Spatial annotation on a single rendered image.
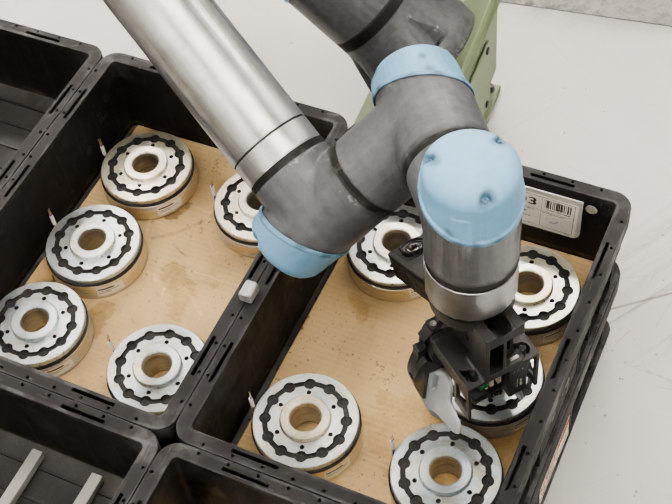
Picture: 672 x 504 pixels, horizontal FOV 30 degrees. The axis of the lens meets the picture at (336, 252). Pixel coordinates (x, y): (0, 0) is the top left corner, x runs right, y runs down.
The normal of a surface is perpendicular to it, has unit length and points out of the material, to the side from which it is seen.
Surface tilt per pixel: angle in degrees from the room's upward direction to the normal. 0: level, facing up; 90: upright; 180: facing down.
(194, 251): 0
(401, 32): 44
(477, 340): 90
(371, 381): 0
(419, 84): 10
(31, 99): 0
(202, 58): 35
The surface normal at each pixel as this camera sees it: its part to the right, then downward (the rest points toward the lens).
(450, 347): -0.09, -0.59
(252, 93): 0.21, -0.24
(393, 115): -0.69, -0.23
